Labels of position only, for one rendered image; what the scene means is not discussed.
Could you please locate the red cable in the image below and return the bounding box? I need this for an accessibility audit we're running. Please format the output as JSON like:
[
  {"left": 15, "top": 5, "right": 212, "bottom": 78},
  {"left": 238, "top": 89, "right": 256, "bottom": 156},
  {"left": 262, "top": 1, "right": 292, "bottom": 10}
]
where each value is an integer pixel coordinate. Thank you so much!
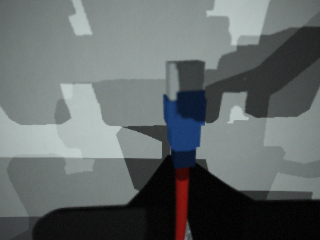
[{"left": 175, "top": 167, "right": 189, "bottom": 240}]

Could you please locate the grey panel with gear-shaped reliefs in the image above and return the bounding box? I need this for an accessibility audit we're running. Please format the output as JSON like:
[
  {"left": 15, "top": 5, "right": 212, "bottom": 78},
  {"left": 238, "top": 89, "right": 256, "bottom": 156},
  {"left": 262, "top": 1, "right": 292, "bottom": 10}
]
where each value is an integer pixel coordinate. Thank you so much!
[{"left": 0, "top": 217, "right": 192, "bottom": 240}]

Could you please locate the blue network plug with clear tip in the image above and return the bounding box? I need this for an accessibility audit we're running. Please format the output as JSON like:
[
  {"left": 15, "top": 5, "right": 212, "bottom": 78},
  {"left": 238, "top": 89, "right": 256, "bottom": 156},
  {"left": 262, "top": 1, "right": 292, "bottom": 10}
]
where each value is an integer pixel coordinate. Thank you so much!
[{"left": 163, "top": 60, "right": 207, "bottom": 169}]

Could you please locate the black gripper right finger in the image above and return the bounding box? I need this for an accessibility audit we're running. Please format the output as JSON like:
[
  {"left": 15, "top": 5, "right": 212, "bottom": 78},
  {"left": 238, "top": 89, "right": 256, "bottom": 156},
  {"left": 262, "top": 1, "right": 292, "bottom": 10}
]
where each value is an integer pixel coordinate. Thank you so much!
[{"left": 187, "top": 163, "right": 320, "bottom": 240}]

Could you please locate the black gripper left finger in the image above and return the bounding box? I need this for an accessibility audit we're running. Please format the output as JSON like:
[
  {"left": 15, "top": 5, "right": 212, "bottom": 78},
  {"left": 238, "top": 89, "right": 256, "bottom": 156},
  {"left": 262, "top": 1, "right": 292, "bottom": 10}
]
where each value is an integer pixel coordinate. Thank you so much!
[{"left": 32, "top": 155, "right": 176, "bottom": 240}]

